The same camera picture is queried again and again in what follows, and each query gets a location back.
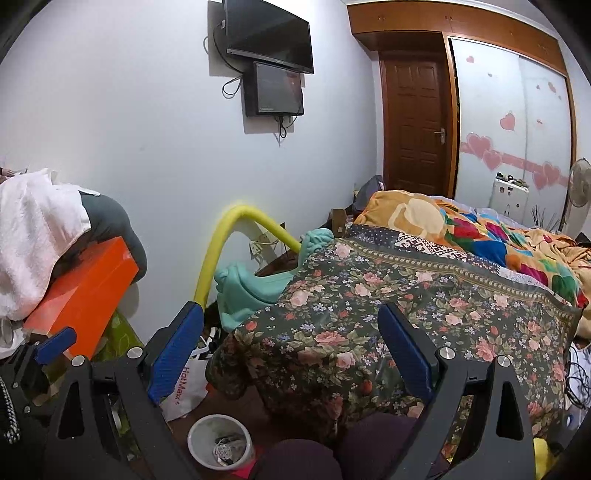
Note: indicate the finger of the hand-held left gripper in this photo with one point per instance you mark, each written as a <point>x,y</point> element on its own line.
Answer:
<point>55,345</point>

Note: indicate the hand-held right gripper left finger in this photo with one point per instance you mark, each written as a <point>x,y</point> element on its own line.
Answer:
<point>173,355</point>

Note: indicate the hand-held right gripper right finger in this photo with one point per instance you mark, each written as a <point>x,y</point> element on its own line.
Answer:
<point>408,355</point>

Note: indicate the white trash bin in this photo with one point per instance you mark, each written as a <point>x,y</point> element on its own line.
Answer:
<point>198,443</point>

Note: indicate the white plastic bag red print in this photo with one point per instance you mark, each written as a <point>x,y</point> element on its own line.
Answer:
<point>187,387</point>

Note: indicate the dark green floral blanket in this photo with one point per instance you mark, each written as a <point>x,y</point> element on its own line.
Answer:
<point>392,323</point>

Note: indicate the green leaf-print bag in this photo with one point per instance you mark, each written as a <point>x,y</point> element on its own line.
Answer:
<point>122,339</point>

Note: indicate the orange box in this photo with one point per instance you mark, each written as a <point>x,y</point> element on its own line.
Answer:
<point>87,295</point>

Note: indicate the person's right leg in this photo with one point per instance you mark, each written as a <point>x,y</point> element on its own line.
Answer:
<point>378,443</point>

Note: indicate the person's leg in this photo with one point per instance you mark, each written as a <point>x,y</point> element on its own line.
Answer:
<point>295,461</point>
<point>378,443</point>

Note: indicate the teal cloth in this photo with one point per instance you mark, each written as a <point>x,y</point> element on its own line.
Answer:
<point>244,290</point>

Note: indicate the white towel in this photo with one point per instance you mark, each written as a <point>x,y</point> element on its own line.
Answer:
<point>37,230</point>

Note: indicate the yellow foam tube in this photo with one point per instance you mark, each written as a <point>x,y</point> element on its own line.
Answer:
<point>217,240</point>

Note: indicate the grey cloth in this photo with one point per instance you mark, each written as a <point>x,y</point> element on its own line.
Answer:
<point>115,221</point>

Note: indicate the orange colourful patterned blanket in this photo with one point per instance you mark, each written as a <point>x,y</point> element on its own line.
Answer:
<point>485,240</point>

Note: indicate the small cardboard box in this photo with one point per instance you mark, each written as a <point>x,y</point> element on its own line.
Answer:
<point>340,221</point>

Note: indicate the person's left leg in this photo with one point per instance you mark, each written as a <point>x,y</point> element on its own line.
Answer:
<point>295,461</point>

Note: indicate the grey bag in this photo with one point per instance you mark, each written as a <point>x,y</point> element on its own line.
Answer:
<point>369,194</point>

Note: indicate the yellow object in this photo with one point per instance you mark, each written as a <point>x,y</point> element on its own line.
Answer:
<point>545,461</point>

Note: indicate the white appliance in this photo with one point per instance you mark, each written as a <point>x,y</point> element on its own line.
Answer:
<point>508,198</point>

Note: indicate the brown wooden door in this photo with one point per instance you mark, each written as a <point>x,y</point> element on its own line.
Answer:
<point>413,124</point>

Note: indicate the standing fan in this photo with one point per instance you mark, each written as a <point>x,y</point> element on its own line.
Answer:
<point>581,182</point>

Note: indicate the white wardrobe with pink hearts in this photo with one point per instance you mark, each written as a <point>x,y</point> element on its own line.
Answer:
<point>508,101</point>

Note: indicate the black flat television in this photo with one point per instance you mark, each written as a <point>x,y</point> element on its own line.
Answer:
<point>268,32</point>

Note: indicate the wooden overhead cabinet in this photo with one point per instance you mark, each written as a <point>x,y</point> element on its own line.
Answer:
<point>461,21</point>

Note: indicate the white wall socket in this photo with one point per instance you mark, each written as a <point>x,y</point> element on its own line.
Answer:
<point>258,247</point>

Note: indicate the small black wall monitor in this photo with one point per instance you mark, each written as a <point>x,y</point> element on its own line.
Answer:
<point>277,90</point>

